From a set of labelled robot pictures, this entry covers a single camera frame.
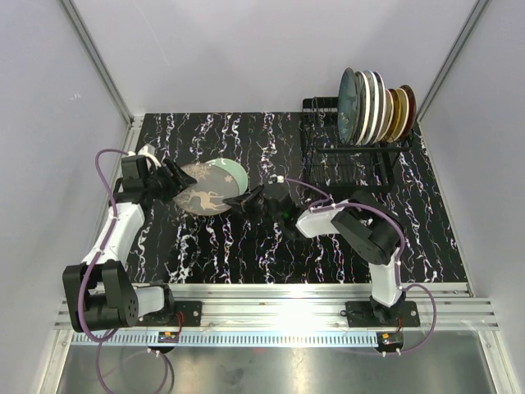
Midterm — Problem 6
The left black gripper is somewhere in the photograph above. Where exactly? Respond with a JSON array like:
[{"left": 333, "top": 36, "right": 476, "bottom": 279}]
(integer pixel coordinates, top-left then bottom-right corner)
[{"left": 144, "top": 157, "right": 196, "bottom": 204}]

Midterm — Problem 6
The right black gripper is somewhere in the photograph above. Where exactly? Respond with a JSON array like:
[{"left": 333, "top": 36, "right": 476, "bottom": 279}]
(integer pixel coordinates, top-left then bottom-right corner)
[{"left": 223, "top": 184, "right": 282, "bottom": 224}]

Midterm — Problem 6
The mint green flower plate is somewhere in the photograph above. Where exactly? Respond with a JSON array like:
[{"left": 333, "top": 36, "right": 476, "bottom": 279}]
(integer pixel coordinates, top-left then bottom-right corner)
[{"left": 207, "top": 158, "right": 249, "bottom": 195}]

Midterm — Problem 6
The stack of plates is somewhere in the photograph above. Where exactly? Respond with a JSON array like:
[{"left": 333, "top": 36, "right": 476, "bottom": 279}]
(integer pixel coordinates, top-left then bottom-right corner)
[{"left": 173, "top": 163, "right": 240, "bottom": 216}]

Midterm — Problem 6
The blue glazed plate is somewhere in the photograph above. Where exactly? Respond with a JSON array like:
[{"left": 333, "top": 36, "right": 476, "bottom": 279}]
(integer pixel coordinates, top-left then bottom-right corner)
[{"left": 337, "top": 67, "right": 360, "bottom": 144}]

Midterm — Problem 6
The black white striped plate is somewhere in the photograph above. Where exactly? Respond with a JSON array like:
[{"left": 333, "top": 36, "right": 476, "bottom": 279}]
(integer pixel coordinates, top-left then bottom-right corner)
[{"left": 357, "top": 70, "right": 374, "bottom": 145}]

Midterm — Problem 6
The amber patterned glass plate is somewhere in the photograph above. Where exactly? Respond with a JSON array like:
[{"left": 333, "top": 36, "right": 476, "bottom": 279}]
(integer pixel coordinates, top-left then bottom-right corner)
[{"left": 387, "top": 88, "right": 401, "bottom": 142}]

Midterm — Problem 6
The dark green rimmed plate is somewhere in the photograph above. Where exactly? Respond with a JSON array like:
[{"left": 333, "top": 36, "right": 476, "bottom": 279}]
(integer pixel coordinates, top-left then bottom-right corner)
[{"left": 373, "top": 71, "right": 386, "bottom": 143}]

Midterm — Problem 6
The white watermelon pattern plate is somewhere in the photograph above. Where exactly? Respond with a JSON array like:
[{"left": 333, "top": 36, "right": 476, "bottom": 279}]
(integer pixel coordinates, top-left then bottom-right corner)
[{"left": 364, "top": 70, "right": 380, "bottom": 144}]

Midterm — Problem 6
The cream plate with black sprig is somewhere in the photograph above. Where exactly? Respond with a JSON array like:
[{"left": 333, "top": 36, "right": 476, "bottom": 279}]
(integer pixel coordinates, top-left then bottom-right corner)
[{"left": 396, "top": 87, "right": 409, "bottom": 141}]

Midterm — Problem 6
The red floral plate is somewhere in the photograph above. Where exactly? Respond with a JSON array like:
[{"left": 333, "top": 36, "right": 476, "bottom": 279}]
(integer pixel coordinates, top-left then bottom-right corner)
[{"left": 400, "top": 85, "right": 417, "bottom": 139}]

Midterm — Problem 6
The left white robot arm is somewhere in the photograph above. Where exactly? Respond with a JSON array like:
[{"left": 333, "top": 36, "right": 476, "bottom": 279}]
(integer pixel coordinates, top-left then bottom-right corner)
[{"left": 62, "top": 153, "right": 197, "bottom": 342}]

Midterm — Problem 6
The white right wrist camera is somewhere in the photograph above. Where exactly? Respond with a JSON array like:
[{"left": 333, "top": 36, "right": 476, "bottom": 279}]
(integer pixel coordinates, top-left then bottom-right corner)
[{"left": 269, "top": 175, "right": 285, "bottom": 185}]

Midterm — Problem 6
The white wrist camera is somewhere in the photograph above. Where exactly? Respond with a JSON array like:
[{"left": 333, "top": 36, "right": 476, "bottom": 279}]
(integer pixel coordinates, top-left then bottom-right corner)
[
  {"left": 127, "top": 144, "right": 161, "bottom": 167},
  {"left": 269, "top": 175, "right": 285, "bottom": 185}
]

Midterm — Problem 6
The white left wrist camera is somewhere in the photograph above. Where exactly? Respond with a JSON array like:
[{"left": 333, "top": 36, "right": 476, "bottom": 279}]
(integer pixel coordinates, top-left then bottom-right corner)
[{"left": 127, "top": 144, "right": 161, "bottom": 167}]

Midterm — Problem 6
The black wire dish rack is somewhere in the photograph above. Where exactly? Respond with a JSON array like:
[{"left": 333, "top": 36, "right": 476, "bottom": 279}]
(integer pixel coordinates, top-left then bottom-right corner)
[{"left": 299, "top": 97, "right": 414, "bottom": 199}]

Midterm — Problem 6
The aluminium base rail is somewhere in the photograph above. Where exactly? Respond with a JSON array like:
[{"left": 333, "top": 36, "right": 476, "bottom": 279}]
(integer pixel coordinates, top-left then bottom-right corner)
[{"left": 171, "top": 283, "right": 498, "bottom": 331}]

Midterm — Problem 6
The white slotted cable duct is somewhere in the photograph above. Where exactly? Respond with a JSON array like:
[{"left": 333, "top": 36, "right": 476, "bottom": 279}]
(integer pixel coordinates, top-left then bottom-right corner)
[{"left": 71, "top": 331, "right": 381, "bottom": 348}]

